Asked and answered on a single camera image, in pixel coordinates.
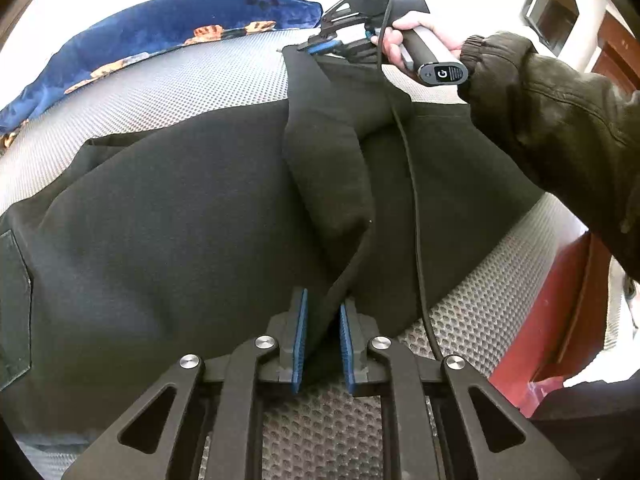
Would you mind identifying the blue printed blanket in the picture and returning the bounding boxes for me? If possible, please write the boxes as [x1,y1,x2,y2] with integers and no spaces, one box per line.
[0,0,323,148]

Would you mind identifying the dark framed wall screen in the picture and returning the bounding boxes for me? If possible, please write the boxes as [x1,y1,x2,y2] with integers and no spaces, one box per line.
[522,0,581,56]

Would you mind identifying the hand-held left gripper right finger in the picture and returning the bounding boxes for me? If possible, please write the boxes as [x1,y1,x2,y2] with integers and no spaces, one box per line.
[339,300,581,480]

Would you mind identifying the black pants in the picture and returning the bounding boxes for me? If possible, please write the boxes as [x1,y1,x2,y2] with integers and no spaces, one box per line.
[0,42,546,441]

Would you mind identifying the person's dark clothed leg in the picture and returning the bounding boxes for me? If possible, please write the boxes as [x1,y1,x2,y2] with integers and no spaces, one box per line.
[530,380,640,480]

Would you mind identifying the person's right hand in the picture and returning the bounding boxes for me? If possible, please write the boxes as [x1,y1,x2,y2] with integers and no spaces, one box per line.
[384,12,463,68]

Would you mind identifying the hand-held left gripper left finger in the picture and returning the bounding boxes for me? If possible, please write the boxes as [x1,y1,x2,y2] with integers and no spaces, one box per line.
[62,287,308,480]

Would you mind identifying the red-brown wooden bed frame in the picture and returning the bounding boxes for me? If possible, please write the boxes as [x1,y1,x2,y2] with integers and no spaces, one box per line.
[487,230,613,403]

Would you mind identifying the brown wooden door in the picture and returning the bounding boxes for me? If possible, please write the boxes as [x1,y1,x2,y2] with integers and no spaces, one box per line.
[590,10,640,96]

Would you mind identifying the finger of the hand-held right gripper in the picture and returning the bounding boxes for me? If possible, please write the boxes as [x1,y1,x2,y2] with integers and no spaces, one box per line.
[297,34,346,57]
[332,42,376,64]

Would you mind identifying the person's right forearm dark sleeve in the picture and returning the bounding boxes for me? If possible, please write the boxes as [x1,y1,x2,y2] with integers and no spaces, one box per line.
[457,32,640,281]

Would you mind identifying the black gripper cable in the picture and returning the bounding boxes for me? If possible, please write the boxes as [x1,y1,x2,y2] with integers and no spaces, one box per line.
[372,0,448,363]

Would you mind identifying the white spotted cloth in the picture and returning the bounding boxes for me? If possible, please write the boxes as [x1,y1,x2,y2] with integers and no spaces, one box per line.
[602,255,640,356]

